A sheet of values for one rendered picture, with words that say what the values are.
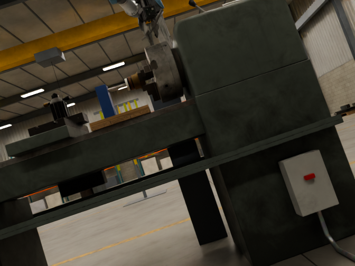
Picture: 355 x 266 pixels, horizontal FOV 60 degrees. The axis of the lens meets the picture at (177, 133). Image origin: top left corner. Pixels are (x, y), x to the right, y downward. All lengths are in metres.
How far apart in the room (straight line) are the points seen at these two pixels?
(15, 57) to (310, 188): 12.77
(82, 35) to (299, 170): 11.89
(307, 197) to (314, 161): 0.17
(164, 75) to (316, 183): 0.89
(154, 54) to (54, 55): 11.28
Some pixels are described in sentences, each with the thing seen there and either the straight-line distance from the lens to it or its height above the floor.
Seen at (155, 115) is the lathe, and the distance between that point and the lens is 1.54.
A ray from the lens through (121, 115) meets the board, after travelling 1.54.
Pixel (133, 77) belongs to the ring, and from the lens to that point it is 1.72.
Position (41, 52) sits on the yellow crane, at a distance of 13.05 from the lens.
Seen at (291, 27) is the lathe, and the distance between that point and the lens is 1.71.
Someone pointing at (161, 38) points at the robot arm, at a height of 1.42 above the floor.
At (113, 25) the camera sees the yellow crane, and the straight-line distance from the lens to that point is 12.79.
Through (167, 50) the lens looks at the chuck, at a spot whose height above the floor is 1.15.
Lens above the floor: 0.62
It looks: 4 degrees up
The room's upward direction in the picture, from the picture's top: 19 degrees counter-clockwise
